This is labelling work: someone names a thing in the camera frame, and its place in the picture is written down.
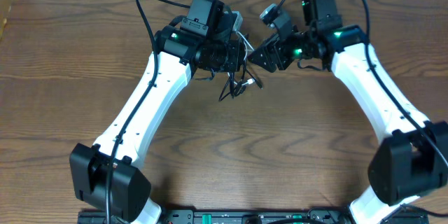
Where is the white cable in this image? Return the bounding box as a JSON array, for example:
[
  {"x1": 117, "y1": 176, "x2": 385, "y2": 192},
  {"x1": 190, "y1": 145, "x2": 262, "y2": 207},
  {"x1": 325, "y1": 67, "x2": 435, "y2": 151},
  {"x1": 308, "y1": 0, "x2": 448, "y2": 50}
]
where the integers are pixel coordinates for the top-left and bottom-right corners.
[{"x1": 227, "y1": 31, "x2": 256, "y2": 87}]

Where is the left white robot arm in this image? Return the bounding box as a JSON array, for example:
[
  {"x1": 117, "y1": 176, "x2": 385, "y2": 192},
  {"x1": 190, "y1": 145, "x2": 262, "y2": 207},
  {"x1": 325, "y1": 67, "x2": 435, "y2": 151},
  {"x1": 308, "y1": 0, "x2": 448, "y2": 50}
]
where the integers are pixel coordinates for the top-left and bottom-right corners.
[{"x1": 69, "y1": 0, "x2": 245, "y2": 223}]

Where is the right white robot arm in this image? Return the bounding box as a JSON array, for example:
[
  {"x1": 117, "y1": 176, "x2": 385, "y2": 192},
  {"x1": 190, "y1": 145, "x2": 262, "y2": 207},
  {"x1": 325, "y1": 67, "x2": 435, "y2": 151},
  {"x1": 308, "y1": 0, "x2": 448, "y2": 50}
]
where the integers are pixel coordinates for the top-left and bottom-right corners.
[{"x1": 249, "y1": 0, "x2": 447, "y2": 223}]

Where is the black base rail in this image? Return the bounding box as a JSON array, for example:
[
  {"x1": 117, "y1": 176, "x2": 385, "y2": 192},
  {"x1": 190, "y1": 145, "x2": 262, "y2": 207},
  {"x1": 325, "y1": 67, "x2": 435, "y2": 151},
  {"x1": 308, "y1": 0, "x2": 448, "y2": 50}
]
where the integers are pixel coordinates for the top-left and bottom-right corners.
[{"x1": 77, "y1": 209, "x2": 430, "y2": 224}]

